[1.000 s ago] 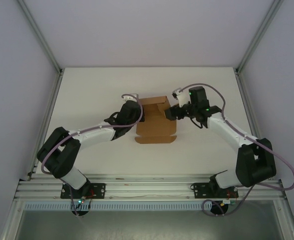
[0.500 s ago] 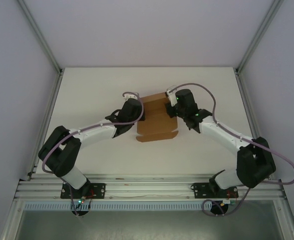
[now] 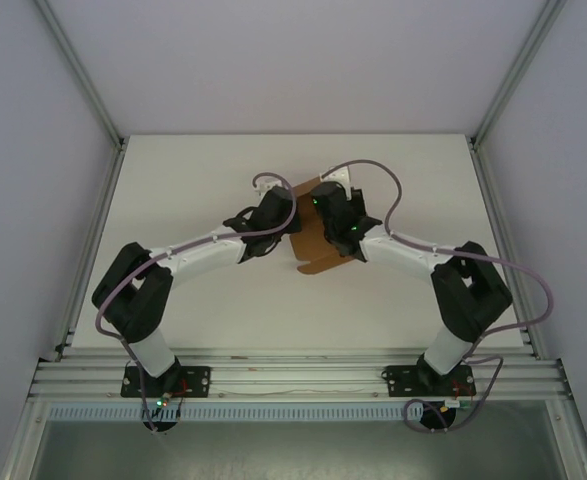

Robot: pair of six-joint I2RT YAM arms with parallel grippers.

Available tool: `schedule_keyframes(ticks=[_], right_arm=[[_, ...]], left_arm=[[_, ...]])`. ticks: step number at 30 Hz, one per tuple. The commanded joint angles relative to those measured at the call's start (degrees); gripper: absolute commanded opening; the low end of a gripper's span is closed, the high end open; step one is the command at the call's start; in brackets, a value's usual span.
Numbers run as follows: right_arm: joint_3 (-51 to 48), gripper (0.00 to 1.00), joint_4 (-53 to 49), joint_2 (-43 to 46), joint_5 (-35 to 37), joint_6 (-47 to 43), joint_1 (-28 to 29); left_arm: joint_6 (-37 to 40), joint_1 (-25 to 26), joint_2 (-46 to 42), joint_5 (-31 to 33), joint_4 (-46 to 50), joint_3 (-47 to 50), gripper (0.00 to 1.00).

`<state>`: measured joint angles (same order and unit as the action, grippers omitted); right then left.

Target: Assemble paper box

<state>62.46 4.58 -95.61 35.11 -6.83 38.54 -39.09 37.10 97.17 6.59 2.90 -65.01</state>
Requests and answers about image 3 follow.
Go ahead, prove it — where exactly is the brown cardboard box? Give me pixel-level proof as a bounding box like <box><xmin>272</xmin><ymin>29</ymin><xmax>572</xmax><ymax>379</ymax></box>
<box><xmin>288</xmin><ymin>174</ymin><xmax>359</xmax><ymax>276</ymax></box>

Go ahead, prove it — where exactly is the grey metal sheet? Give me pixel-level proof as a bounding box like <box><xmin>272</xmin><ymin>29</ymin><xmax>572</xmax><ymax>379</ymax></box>
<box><xmin>25</xmin><ymin>419</ymin><xmax>582</xmax><ymax>480</ymax></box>

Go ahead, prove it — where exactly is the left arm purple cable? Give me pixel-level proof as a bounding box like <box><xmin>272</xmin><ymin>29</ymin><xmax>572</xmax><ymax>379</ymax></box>
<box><xmin>95</xmin><ymin>171</ymin><xmax>297</xmax><ymax>436</ymax></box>

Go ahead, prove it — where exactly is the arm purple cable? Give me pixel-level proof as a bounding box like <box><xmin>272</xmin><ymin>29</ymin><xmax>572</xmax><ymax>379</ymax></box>
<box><xmin>95</xmin><ymin>171</ymin><xmax>297</xmax><ymax>436</ymax></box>
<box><xmin>320</xmin><ymin>158</ymin><xmax>558</xmax><ymax>434</ymax></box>

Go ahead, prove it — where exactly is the aluminium mounting rail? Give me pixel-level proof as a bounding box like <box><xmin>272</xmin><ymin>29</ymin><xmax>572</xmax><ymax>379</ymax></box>
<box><xmin>27</xmin><ymin>349</ymin><xmax>572</xmax><ymax>401</ymax></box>

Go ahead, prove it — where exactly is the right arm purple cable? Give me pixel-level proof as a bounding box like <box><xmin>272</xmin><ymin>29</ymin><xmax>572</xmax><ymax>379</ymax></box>
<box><xmin>320</xmin><ymin>158</ymin><xmax>558</xmax><ymax>434</ymax></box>

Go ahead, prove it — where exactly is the aluminium table side rail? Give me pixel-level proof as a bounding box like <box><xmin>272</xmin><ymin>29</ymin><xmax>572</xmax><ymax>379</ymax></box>
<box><xmin>52</xmin><ymin>144</ymin><xmax>127</xmax><ymax>361</ymax></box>

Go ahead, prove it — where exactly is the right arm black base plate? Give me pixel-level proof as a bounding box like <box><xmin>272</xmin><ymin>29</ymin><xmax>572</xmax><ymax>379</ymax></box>
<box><xmin>380</xmin><ymin>364</ymin><xmax>477</xmax><ymax>399</ymax></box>

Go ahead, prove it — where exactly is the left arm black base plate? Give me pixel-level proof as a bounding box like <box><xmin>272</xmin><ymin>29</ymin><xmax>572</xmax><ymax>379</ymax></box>
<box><xmin>120</xmin><ymin>365</ymin><xmax>212</xmax><ymax>399</ymax></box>

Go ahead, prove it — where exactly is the slotted pale blue cable duct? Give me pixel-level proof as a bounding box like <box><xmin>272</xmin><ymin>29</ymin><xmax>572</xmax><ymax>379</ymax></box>
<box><xmin>47</xmin><ymin>403</ymin><xmax>474</xmax><ymax>422</ymax></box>

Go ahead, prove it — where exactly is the aluminium frame post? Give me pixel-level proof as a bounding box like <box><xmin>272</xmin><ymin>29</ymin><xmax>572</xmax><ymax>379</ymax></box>
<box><xmin>35</xmin><ymin>0</ymin><xmax>126</xmax><ymax>151</ymax></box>
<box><xmin>470</xmin><ymin>0</ymin><xmax>567</xmax><ymax>151</ymax></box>

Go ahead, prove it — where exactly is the black round cable grommet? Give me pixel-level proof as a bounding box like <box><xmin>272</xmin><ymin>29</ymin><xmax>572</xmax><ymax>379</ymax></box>
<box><xmin>142</xmin><ymin>417</ymin><xmax>179</xmax><ymax>434</ymax></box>
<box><xmin>419</xmin><ymin>402</ymin><xmax>458</xmax><ymax>432</ymax></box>

